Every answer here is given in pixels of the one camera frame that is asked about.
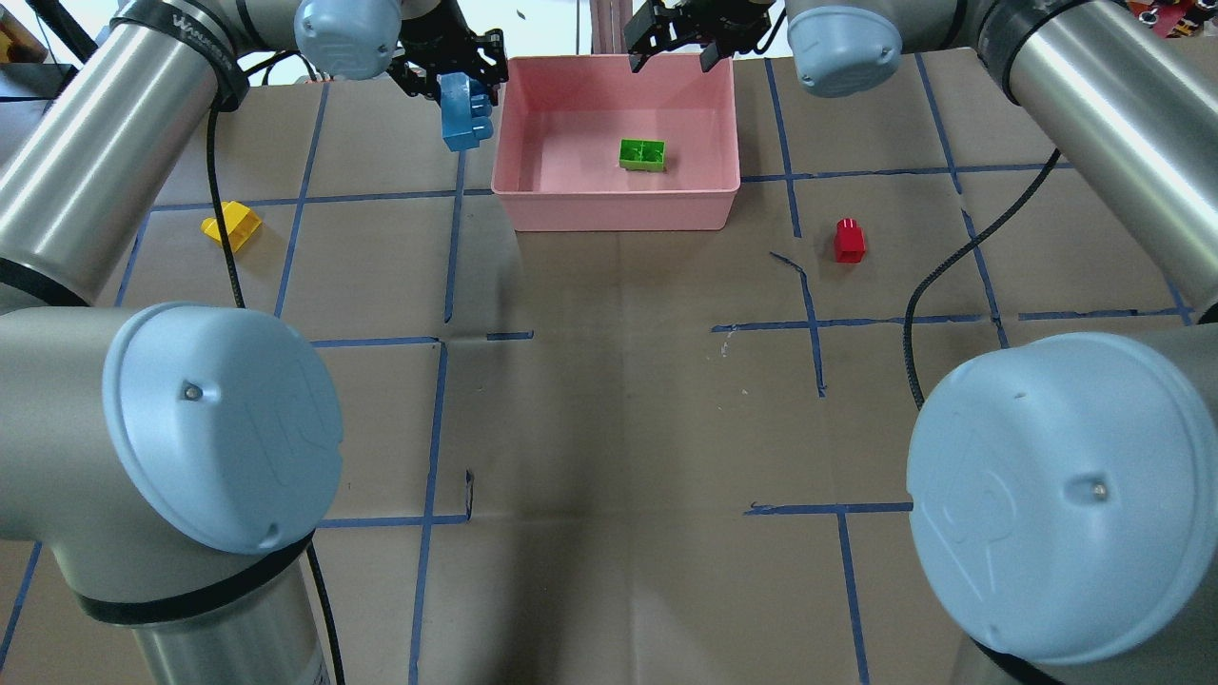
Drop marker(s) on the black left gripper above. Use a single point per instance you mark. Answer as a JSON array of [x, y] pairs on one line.
[[429, 42]]

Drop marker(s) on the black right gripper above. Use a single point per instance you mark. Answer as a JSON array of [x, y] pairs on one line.
[[733, 21]]

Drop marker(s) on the blue toy block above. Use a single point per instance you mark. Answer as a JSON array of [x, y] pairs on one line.
[[466, 112]]

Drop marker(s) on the green toy block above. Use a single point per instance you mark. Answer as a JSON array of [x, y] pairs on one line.
[[642, 155]]

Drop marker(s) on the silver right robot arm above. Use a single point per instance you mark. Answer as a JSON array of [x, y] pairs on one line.
[[1064, 491]]

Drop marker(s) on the pink plastic box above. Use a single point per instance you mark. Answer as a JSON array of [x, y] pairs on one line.
[[562, 119]]

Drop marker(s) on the red toy block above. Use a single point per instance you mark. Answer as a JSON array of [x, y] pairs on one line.
[[850, 243]]

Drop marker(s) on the yellow toy block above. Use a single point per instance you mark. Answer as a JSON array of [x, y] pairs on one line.
[[241, 223]]

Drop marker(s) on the aluminium frame post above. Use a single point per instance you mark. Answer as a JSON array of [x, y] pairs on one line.
[[608, 22]]

